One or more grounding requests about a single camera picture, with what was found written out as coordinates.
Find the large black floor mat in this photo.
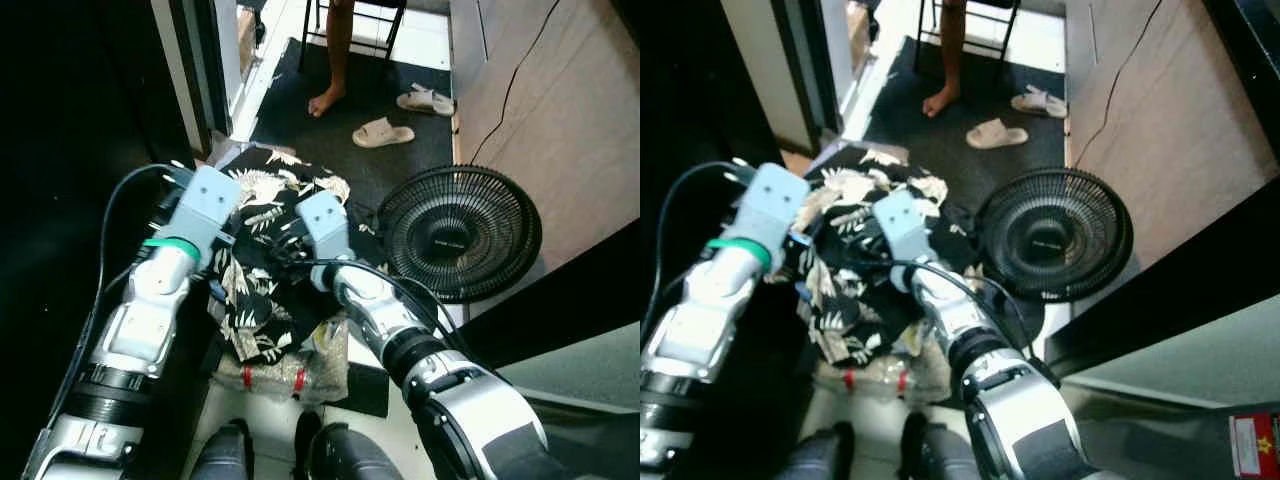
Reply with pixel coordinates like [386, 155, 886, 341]
[861, 35, 1070, 199]
[248, 37, 457, 206]

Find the black floral print shirt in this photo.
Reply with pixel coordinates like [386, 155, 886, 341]
[795, 147, 989, 367]
[208, 148, 386, 365]

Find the clear sack with red tape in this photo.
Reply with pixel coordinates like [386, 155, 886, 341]
[211, 318, 352, 407]
[814, 328, 953, 403]

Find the beige slipper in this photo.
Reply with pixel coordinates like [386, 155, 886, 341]
[1010, 86, 1069, 120]
[351, 117, 416, 150]
[396, 87, 457, 118]
[965, 118, 1030, 152]

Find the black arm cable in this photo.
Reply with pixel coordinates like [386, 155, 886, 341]
[92, 162, 193, 336]
[648, 159, 753, 326]
[880, 258, 1036, 356]
[288, 257, 463, 353]

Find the light blue right wrist camera mount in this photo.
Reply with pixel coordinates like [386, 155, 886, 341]
[297, 192, 352, 265]
[873, 190, 937, 267]

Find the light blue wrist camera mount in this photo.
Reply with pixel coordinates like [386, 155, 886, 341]
[733, 163, 812, 271]
[873, 190, 937, 267]
[297, 192, 352, 265]
[172, 165, 242, 253]

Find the black robot left leg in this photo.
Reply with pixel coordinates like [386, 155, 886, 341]
[774, 421, 857, 480]
[189, 419, 254, 480]

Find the person's bare leg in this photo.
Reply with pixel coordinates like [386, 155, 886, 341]
[921, 0, 967, 119]
[307, 0, 357, 119]

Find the grey washing machine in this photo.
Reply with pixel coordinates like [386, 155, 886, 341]
[494, 320, 641, 480]
[1058, 295, 1280, 480]

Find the black floor fan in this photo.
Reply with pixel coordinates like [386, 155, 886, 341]
[975, 166, 1135, 349]
[378, 165, 543, 331]

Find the light blue left wrist camera mount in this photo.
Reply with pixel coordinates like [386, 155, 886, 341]
[172, 165, 242, 253]
[733, 163, 812, 271]

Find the white and black door frame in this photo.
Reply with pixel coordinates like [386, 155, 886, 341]
[720, 0, 853, 153]
[150, 0, 247, 153]

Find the red and white sticker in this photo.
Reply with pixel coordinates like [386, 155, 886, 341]
[1229, 412, 1280, 478]

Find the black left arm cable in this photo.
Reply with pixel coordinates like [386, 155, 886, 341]
[92, 162, 193, 336]
[648, 159, 753, 326]

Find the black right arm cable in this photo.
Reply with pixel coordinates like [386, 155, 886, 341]
[880, 258, 1036, 356]
[288, 257, 463, 353]

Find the small black floor mat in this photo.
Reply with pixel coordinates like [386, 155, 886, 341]
[328, 362, 392, 418]

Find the thin black wall cable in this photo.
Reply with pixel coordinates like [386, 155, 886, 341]
[469, 0, 562, 167]
[1071, 0, 1167, 169]

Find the black metal chair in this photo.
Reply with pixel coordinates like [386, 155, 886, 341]
[298, 0, 407, 73]
[912, 0, 1022, 67]

